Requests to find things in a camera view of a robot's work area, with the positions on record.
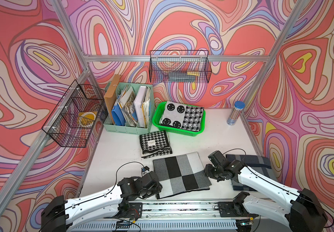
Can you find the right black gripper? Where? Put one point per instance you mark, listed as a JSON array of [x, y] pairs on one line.
[[208, 172]]

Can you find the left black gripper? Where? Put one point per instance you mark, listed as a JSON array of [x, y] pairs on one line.
[[158, 190]]

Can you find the grey black checked scarf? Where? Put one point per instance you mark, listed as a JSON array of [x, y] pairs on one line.
[[180, 174]]

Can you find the smiley houndstooth scarf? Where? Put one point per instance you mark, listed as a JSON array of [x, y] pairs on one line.
[[182, 116]]

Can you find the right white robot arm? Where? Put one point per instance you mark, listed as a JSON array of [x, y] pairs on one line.
[[299, 210]]

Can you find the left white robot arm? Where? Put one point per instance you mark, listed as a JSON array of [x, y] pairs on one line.
[[63, 215]]

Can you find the small houndstooth folded scarf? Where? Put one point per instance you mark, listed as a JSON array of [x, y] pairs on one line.
[[155, 144]]

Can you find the navy grey plaid scarf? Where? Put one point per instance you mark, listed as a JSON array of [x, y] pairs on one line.
[[258, 163]]

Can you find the green plastic basket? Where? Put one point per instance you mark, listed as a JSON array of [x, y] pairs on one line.
[[158, 114]]

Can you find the yellow item in back basket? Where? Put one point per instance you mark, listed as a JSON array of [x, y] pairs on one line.
[[193, 73]]

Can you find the green circuit board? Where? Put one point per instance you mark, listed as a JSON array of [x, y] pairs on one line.
[[123, 225]]

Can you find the clear bottle blue cap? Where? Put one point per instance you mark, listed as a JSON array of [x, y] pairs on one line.
[[235, 113]]

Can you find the blue folder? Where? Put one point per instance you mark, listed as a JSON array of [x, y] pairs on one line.
[[117, 115]]

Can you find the mint green file crate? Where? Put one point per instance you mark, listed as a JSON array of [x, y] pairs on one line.
[[127, 129]]

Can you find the white book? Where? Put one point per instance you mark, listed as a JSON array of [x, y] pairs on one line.
[[142, 106]]

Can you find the yellow round item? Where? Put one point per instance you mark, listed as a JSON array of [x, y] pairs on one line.
[[86, 119]]

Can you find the brown cardboard folder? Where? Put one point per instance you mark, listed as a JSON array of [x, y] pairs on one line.
[[110, 95]]

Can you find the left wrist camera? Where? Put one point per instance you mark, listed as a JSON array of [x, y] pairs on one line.
[[145, 170]]

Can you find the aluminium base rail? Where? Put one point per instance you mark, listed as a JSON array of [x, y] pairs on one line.
[[181, 216]]

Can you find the black wire basket back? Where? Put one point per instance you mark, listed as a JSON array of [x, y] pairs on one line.
[[167, 66]]

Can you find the black wire basket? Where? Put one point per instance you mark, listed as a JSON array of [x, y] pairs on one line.
[[62, 125], [167, 66]]

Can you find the black wire basket left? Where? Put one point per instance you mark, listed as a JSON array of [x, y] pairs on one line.
[[62, 125]]

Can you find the aluminium frame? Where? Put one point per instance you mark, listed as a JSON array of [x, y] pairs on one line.
[[42, 51]]

